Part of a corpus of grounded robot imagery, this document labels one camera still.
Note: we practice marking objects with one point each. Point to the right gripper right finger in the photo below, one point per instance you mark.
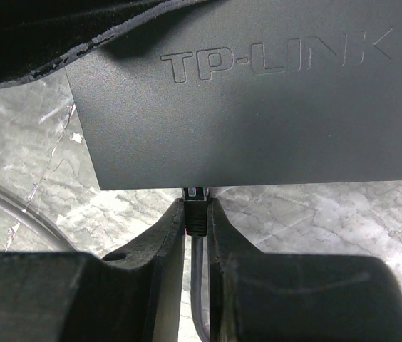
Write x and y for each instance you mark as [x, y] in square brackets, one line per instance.
[259, 296]

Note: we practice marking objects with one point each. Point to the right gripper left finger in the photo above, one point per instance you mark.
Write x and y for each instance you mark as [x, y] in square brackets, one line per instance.
[131, 294]

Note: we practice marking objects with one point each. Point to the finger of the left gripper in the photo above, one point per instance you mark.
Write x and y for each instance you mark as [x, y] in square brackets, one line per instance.
[38, 38]

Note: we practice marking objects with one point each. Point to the black network switch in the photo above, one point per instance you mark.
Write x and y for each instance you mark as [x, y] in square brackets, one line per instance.
[246, 93]

